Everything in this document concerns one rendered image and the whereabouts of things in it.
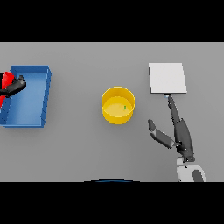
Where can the pale square measuring scale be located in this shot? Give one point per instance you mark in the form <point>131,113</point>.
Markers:
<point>167,78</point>

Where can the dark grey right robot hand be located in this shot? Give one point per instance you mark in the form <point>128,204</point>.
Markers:
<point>183,137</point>

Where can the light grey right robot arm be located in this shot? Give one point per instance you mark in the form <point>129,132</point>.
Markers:
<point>191,172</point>

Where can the blue tray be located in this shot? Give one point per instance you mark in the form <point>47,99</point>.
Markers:
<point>27,97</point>

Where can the yellow bowl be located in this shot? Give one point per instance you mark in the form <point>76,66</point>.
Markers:
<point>117,105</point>

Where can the red beaker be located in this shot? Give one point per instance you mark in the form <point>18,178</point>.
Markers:
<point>5,83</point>

